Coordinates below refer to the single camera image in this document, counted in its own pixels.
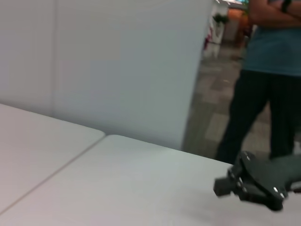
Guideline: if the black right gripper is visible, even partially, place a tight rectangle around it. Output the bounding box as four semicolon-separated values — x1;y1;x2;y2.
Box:
214;150;301;212

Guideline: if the forearm with black wristband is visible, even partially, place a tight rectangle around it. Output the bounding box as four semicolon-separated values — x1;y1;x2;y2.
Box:
268;0;301;17

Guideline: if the bare person forearm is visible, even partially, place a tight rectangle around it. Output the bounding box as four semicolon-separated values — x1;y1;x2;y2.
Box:
249;0;301;30

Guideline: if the person in blue shirt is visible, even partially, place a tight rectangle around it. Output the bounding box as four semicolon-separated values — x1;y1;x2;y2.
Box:
215;0;301;165

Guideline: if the white display stand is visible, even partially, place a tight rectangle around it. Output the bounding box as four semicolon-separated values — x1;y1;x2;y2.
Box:
202;0;229;58

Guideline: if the small green potted plant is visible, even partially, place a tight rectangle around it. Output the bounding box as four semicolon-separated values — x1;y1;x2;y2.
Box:
213;13;230;24

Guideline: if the orange blurred furniture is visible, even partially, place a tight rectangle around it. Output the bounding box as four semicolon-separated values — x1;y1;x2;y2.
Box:
227;8;250;27

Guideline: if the black wristband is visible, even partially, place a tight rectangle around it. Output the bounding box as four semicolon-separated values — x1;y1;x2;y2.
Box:
281;0;293;14

